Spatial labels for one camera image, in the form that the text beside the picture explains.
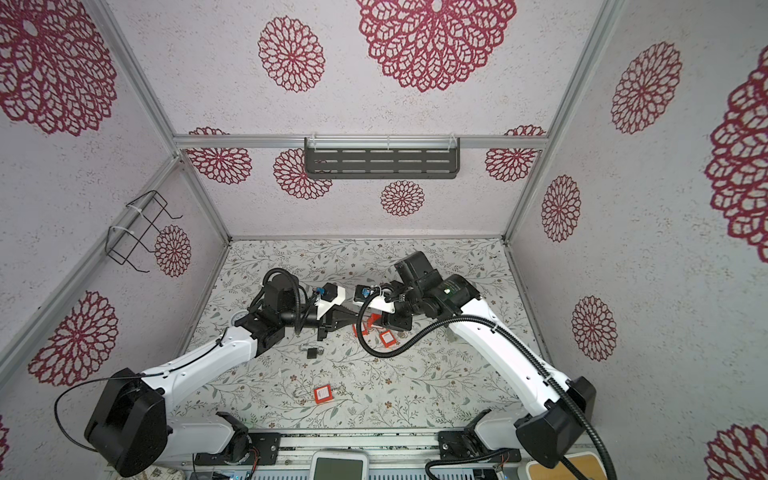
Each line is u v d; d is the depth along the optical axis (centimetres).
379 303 60
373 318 76
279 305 61
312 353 90
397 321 62
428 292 50
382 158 96
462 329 47
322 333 67
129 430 41
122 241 73
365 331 95
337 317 67
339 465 68
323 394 81
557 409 38
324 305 64
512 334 44
